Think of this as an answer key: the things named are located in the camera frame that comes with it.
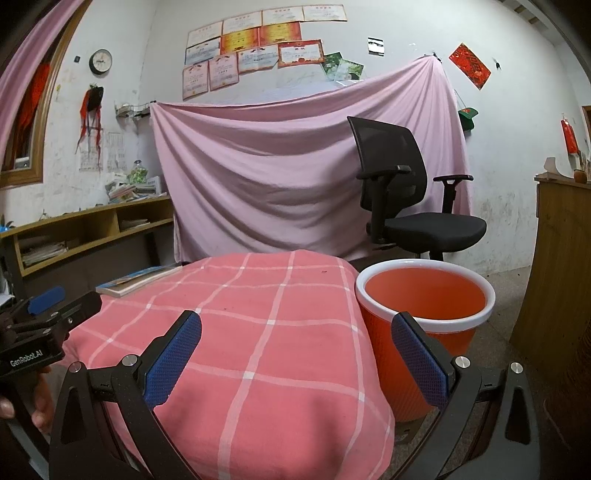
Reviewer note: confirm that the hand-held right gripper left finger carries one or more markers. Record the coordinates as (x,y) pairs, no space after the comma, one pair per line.
(174,357)

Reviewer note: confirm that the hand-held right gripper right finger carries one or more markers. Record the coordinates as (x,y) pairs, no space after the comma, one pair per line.
(418,364)

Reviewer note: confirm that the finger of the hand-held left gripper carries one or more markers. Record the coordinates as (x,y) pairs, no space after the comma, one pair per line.
(81,307)
(46,299)

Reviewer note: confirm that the orange bucket with white rim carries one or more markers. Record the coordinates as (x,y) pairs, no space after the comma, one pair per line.
(425,290)

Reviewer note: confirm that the person's left hand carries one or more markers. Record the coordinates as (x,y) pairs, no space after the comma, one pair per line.
(44,397)

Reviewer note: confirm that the pile of papers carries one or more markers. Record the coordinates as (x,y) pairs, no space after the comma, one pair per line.
(134,225)
(44,254)

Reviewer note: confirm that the blue picture book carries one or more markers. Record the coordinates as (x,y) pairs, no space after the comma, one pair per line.
(134,279)

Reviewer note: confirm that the wooden desk shelf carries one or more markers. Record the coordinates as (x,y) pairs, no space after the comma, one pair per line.
(69,219)

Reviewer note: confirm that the pink checked cloth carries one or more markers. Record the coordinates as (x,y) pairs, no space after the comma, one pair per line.
(277,323)

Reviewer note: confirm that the stack of books and papers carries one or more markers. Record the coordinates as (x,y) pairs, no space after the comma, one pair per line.
(129,191)

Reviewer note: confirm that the black office chair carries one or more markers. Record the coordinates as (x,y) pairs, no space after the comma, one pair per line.
(434,230)

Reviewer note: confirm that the glass jar with green contents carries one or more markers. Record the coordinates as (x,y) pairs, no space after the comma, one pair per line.
(138,175)

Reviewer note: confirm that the wooden cabinet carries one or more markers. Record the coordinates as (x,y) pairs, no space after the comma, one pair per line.
(558,277)

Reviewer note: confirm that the red scarf with black hat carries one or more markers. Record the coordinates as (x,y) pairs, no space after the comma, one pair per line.
(87,108)

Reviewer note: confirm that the red cloth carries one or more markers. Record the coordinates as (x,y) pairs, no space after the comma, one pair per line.
(34,92)

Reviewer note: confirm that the pink hanging sheet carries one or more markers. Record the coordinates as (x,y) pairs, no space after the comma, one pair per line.
(258,161)

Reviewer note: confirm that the white curved paper piece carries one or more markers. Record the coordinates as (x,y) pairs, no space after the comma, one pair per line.
(551,168)

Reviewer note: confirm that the small brown clay pot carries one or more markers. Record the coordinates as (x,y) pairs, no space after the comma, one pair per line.
(580,176)

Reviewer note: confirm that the green cap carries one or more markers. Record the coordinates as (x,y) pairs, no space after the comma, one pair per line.
(467,117)

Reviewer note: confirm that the pink curtain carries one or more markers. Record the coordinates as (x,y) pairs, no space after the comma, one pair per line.
(46,39)

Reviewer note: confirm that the red hanging ornament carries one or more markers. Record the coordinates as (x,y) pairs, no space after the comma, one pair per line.
(570,138)

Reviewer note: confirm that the green photo print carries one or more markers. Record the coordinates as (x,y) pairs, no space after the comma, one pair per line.
(331,63)
(351,71)

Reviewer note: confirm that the black and white photo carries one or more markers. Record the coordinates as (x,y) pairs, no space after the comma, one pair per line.
(376,46)

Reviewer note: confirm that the wooden window frame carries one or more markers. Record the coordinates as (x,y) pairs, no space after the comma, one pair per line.
(21,177)

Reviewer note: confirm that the paper wall chart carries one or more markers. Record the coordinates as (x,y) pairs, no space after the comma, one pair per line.
(115,152)
(90,157)

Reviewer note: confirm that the metal wall rack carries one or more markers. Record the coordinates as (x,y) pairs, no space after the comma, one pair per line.
(131,111)

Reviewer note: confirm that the round wall clock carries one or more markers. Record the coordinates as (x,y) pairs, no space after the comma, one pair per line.
(100,61)

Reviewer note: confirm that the wooden picture frame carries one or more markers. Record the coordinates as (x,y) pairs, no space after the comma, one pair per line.
(586,134)

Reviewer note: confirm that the red paper wall decoration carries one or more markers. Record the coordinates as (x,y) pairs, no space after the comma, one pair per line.
(470,64)

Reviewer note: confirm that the black wall hook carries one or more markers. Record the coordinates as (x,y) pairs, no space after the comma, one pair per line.
(497,63)

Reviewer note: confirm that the group of wall certificates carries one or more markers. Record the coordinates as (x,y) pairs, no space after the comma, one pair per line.
(240,39)

